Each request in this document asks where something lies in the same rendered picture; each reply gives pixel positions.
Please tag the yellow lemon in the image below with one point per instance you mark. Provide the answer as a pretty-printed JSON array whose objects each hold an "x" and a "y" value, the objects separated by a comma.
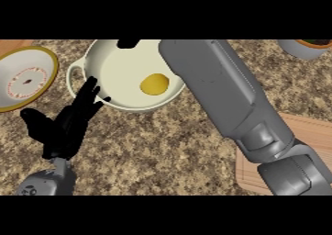
[{"x": 155, "y": 84}]

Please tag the cream white pot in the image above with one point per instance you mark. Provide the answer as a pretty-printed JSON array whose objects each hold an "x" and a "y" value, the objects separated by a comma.
[{"x": 127, "y": 79}]

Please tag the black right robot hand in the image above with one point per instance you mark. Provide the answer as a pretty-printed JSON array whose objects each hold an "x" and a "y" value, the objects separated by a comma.
[{"x": 127, "y": 43}]

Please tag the white bowl with yellow rim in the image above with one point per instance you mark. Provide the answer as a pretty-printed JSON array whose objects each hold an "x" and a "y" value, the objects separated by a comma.
[{"x": 21, "y": 79}]

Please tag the pale wooden board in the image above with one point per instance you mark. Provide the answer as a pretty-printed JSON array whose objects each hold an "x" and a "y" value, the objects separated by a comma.
[{"x": 7, "y": 46}]

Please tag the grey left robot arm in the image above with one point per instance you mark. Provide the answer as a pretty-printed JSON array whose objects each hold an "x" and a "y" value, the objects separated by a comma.
[{"x": 47, "y": 182}]

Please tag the wooden cutting board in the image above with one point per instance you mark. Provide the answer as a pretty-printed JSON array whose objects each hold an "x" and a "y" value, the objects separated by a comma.
[{"x": 314, "y": 143}]

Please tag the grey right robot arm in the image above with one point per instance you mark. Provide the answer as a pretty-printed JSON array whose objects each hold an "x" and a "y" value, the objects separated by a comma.
[{"x": 234, "y": 104}]

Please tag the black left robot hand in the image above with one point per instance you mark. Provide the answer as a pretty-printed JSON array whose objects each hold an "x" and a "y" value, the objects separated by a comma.
[{"x": 66, "y": 125}]

